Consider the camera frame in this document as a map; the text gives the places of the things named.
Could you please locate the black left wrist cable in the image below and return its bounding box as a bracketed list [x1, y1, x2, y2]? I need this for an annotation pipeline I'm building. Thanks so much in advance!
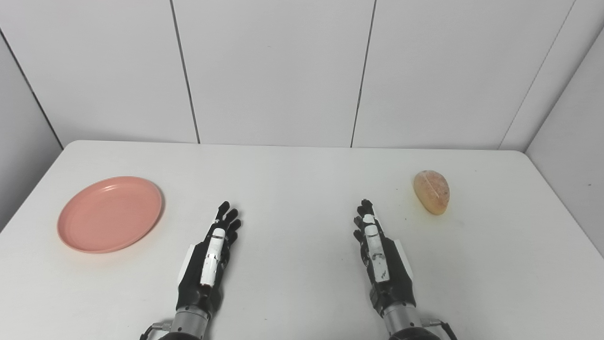
[140, 321, 173, 340]

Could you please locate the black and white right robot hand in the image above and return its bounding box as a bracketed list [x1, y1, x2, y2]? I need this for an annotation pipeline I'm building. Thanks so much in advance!
[353, 199, 417, 318]

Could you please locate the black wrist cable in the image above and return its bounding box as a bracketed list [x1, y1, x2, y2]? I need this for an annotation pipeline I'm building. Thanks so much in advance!
[140, 321, 173, 340]
[421, 319, 458, 340]

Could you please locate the pink round plate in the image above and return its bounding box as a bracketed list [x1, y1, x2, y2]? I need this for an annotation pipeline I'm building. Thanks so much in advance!
[57, 176, 164, 254]

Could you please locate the brown bread roll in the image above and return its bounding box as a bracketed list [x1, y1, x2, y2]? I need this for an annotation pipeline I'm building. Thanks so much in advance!
[413, 170, 450, 216]

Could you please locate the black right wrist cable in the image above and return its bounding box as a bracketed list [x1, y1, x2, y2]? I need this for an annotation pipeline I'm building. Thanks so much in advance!
[421, 319, 458, 340]

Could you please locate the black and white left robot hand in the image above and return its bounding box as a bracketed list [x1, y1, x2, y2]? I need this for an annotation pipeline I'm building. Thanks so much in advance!
[177, 201, 242, 315]

